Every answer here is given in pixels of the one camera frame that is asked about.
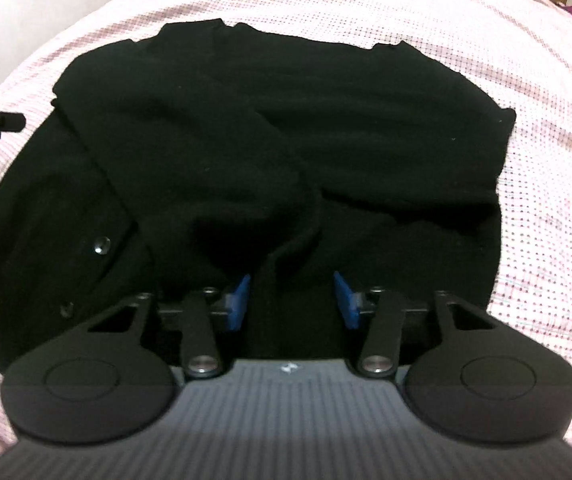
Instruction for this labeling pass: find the pink checkered bed duvet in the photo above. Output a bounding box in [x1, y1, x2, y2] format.
[0, 0, 572, 444]

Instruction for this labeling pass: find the black knit cardigan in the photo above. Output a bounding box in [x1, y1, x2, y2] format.
[0, 21, 516, 370]

